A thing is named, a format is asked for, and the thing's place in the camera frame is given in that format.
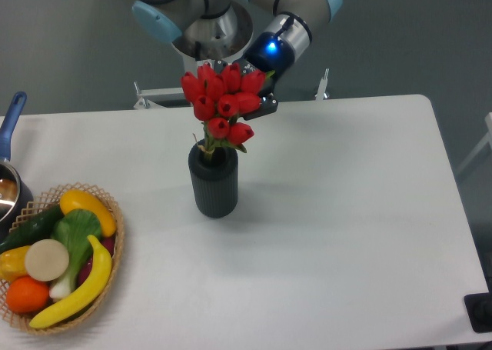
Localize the purple red vegetable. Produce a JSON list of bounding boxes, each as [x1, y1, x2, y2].
[[77, 236, 115, 287]]

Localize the dark grey ribbed vase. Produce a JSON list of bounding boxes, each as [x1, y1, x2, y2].
[[188, 139, 238, 218]]

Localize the red tulip bouquet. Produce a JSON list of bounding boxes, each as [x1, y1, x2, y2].
[[181, 63, 274, 165]]

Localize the green bok choy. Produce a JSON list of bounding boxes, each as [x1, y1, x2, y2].
[[49, 208, 101, 302]]

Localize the woven wicker basket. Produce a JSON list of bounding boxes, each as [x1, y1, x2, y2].
[[1, 182, 125, 335]]

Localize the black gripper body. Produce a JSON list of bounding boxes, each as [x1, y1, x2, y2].
[[234, 32, 294, 96]]

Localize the yellow banana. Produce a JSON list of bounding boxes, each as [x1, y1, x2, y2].
[[29, 235, 112, 329]]

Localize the yellow squash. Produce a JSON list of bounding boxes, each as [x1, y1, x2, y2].
[[59, 189, 117, 238]]

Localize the blue handled saucepan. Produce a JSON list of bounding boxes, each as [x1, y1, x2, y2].
[[1, 92, 33, 242]]

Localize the white frame at right edge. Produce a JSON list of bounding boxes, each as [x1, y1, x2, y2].
[[455, 112, 491, 182]]

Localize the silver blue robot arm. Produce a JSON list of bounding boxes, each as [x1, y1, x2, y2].
[[132, 0, 343, 120]]

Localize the beige round radish slice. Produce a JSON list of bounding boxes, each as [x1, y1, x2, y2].
[[25, 239, 69, 282]]

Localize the black device at table edge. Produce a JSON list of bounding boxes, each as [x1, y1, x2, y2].
[[464, 292, 491, 333]]

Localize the yellow bell pepper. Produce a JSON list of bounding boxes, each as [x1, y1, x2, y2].
[[0, 245, 31, 282]]

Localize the orange fruit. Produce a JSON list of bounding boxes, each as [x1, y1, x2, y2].
[[5, 276, 49, 314]]

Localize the green cucumber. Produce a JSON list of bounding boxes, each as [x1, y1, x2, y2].
[[1, 205, 64, 253]]

